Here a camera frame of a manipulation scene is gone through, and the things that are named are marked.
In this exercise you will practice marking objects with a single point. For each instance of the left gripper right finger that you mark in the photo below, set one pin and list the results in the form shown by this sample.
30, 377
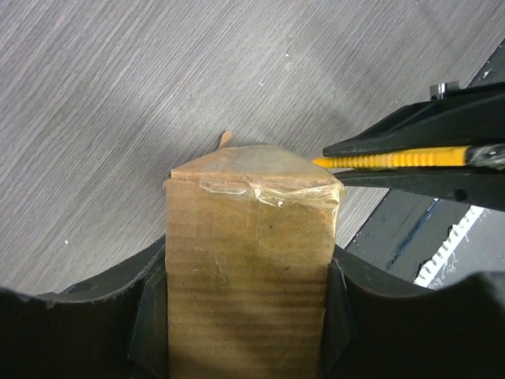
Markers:
379, 326

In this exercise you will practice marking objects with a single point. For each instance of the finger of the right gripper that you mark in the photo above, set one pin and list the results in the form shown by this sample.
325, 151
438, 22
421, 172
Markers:
483, 187
469, 116

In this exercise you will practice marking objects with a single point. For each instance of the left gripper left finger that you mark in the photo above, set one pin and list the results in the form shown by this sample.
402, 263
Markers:
113, 325

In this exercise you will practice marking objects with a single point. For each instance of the yellow utility knife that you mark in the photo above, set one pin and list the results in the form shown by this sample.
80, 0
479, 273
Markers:
490, 156

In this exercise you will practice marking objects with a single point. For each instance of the brown cardboard express box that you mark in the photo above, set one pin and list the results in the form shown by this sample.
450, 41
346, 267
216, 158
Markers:
250, 232

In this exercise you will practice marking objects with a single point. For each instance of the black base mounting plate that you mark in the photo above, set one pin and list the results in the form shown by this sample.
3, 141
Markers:
406, 229

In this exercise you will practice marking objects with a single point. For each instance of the white slotted cable duct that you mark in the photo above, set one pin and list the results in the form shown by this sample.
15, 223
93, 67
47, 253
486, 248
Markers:
458, 234

